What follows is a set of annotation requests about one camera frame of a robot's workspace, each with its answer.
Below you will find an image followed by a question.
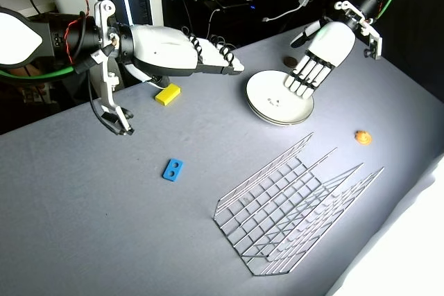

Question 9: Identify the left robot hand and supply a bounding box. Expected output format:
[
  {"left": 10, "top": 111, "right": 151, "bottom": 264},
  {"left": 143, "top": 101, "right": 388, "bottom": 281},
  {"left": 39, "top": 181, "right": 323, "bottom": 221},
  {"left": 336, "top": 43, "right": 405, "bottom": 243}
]
[{"left": 284, "top": 20, "right": 357, "bottom": 100}]

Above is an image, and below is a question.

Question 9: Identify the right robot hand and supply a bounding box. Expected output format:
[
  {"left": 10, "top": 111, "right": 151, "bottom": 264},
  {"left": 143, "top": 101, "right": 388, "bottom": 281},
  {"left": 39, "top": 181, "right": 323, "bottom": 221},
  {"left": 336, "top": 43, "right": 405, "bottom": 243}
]
[{"left": 121, "top": 24, "right": 246, "bottom": 89}]

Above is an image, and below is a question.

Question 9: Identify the white plate with dotted marks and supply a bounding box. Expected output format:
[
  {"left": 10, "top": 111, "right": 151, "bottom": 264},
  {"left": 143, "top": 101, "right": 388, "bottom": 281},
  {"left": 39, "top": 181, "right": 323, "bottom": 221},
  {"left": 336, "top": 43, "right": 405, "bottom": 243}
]
[{"left": 246, "top": 69, "right": 315, "bottom": 122}]

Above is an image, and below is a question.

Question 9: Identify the yellow rectangular block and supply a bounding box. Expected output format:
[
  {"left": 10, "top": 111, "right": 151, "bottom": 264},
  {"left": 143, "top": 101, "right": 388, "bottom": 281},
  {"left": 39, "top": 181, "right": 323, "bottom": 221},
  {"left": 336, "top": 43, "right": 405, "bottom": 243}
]
[{"left": 154, "top": 83, "right": 182, "bottom": 107}]

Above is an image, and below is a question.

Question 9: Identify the black device with blue light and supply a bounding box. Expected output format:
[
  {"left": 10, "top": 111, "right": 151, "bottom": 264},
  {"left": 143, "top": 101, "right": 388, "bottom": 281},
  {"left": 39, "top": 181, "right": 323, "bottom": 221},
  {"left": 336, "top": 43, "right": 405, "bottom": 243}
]
[{"left": 213, "top": 0, "right": 257, "bottom": 12}]

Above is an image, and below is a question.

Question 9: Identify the orange swirl cookie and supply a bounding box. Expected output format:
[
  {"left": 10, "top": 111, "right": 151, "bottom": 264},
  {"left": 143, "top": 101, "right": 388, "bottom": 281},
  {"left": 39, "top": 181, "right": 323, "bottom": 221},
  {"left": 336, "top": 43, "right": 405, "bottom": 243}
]
[{"left": 354, "top": 130, "right": 373, "bottom": 146}]

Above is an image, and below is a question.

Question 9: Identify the blue block with two holes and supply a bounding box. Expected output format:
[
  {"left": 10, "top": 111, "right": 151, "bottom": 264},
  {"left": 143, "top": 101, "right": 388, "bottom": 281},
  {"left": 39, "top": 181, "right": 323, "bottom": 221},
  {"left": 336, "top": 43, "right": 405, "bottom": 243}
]
[{"left": 162, "top": 158, "right": 185, "bottom": 182}]

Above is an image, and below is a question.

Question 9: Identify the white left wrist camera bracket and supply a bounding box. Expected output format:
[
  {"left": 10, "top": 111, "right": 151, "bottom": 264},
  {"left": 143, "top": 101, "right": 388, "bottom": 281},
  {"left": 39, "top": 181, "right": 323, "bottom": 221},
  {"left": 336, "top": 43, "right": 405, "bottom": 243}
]
[{"left": 334, "top": 0, "right": 384, "bottom": 60}]

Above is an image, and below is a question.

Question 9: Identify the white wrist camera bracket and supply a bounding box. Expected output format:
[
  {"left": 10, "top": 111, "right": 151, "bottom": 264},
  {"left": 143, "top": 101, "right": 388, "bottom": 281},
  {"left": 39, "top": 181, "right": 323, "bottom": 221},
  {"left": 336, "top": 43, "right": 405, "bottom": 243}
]
[
  {"left": 88, "top": 0, "right": 135, "bottom": 137},
  {"left": 334, "top": 0, "right": 384, "bottom": 60}
]

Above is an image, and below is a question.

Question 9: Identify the white cable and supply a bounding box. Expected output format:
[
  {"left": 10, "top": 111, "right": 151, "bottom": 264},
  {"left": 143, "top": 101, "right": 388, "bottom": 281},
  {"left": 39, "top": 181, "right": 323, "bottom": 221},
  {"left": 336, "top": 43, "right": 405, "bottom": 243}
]
[{"left": 262, "top": 3, "right": 303, "bottom": 24}]

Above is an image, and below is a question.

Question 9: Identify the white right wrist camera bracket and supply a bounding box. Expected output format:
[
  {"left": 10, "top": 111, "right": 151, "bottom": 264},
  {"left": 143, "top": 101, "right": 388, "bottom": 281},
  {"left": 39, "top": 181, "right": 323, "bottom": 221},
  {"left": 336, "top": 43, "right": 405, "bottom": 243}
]
[{"left": 88, "top": 0, "right": 135, "bottom": 137}]

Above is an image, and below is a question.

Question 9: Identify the green cable on right arm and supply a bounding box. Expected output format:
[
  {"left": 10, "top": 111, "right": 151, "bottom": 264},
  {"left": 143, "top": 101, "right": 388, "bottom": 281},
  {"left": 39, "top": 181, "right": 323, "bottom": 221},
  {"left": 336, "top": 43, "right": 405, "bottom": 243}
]
[{"left": 0, "top": 65, "right": 76, "bottom": 85}]

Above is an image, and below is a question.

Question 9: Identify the silver wire rack shelf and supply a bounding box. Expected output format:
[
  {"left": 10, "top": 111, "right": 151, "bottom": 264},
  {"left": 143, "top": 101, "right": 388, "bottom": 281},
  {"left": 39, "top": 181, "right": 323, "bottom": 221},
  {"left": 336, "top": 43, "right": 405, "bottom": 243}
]
[{"left": 212, "top": 132, "right": 385, "bottom": 277}]

